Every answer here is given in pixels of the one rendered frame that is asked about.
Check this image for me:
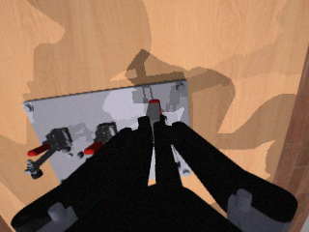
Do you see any grey metal fixture plate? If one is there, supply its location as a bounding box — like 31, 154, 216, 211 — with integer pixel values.
22, 79, 189, 183

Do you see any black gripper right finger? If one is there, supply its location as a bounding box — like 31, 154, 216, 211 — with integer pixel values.
152, 102, 298, 232

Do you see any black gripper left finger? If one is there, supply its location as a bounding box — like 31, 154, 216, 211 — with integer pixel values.
11, 103, 155, 232

